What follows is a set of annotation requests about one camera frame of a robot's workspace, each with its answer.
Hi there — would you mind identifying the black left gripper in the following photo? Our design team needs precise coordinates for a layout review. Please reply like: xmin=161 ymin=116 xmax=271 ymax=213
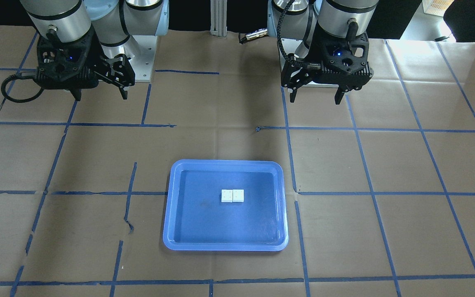
xmin=281 ymin=29 xmax=374 ymax=105

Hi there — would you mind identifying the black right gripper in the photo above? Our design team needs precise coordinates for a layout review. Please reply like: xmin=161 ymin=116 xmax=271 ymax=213
xmin=35 ymin=27 xmax=136 ymax=101

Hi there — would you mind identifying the white building block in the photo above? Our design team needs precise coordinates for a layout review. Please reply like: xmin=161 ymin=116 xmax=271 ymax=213
xmin=232 ymin=189 xmax=245 ymax=203
xmin=221 ymin=189 xmax=233 ymax=203

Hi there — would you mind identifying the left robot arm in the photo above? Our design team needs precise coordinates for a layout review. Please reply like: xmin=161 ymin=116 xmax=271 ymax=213
xmin=268 ymin=0 xmax=378 ymax=104

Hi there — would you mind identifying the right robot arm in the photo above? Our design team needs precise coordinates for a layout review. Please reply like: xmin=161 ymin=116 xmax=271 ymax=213
xmin=1 ymin=0 xmax=169 ymax=103

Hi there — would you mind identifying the blue plastic tray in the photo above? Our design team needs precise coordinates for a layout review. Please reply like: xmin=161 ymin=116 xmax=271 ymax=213
xmin=162 ymin=159 xmax=289 ymax=252

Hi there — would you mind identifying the brown paper table cover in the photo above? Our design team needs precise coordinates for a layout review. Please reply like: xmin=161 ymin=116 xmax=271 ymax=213
xmin=0 ymin=26 xmax=475 ymax=297

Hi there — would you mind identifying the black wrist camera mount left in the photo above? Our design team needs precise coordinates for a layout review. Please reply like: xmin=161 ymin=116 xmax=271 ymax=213
xmin=310 ymin=35 xmax=374 ymax=88

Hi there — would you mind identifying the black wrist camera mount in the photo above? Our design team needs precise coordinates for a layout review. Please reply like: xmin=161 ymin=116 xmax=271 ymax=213
xmin=33 ymin=35 xmax=100 ymax=90
xmin=310 ymin=35 xmax=374 ymax=88

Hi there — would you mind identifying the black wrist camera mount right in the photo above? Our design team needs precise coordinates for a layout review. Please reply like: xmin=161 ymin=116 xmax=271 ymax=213
xmin=33 ymin=35 xmax=100 ymax=90

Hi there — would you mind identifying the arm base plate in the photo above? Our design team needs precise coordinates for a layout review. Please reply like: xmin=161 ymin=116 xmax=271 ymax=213
xmin=130 ymin=35 xmax=160 ymax=83

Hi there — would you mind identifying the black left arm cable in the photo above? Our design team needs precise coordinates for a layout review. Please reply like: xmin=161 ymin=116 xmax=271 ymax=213
xmin=277 ymin=0 xmax=320 ymax=68

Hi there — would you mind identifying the aluminium frame post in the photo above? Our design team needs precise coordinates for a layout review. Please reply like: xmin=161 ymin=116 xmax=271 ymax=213
xmin=209 ymin=0 xmax=228 ymax=38

